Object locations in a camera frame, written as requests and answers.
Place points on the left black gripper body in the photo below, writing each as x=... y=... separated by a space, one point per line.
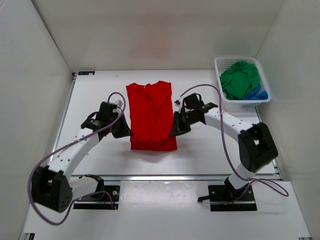
x=113 y=117

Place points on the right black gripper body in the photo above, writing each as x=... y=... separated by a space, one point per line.
x=186 y=119

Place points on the red t shirt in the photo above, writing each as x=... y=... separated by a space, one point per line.
x=151 y=117

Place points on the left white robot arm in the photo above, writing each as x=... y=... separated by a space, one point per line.
x=52 y=185

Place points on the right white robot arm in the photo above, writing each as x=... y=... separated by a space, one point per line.
x=255 y=143

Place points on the dark label sticker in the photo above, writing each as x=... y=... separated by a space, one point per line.
x=86 y=73

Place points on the green t shirt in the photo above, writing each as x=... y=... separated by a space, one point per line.
x=241 y=79

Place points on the white plastic basket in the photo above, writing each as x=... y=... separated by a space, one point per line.
x=223 y=63

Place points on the blue t shirt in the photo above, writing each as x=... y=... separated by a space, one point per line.
x=257 y=94

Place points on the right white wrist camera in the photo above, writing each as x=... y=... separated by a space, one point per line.
x=178 y=102

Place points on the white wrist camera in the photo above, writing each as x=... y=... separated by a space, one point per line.
x=178 y=102
x=120 y=104

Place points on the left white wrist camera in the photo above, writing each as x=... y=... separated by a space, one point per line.
x=120 y=104

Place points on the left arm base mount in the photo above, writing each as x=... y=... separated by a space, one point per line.
x=105 y=197

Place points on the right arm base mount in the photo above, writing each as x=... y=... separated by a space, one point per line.
x=223 y=199

